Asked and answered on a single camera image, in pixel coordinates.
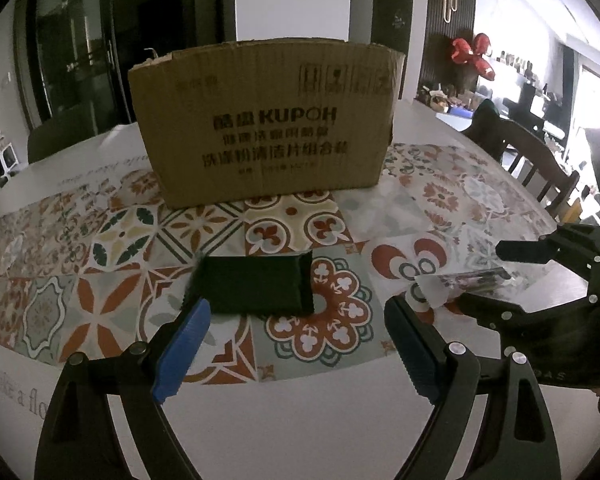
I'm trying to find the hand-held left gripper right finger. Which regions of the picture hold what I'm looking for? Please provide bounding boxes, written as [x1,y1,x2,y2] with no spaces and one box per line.
[382,296,563,480]

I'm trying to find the dark slatted wall panel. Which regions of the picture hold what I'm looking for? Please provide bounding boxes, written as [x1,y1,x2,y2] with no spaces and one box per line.
[420,0,478,101]

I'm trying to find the dark interior door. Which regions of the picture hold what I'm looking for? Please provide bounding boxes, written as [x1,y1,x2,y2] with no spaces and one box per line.
[372,0,428,101]

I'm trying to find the red foil balloon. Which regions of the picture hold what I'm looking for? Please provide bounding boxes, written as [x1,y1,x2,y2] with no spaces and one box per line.
[450,32,496,81]

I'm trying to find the brown wooden chair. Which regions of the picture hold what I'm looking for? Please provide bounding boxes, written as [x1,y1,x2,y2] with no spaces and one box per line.
[462,110,581,221]

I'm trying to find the brown cardboard box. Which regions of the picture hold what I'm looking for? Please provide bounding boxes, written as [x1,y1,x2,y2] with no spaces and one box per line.
[127,37,407,210]

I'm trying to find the clear and dark snack packet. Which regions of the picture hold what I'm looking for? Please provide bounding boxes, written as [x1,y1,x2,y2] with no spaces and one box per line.
[411,269,513,311]

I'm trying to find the patterned tile-print table mat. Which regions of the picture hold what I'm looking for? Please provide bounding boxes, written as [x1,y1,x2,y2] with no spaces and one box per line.
[0,142,556,386]

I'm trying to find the dark glass sliding door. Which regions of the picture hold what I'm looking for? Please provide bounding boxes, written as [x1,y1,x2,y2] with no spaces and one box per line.
[15,0,236,126]

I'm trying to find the dark upholstered chair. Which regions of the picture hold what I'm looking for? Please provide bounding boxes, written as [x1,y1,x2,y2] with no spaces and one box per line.
[27,115,141,163]

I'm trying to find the dark green garment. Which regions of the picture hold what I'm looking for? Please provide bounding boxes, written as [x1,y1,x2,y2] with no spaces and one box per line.
[472,99,503,133]

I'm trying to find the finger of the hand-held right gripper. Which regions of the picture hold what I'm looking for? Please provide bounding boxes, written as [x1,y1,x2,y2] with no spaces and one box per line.
[457,292,588,347]
[495,225,600,272]

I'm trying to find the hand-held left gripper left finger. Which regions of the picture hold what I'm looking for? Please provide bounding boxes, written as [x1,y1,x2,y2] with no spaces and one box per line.
[32,297,212,480]

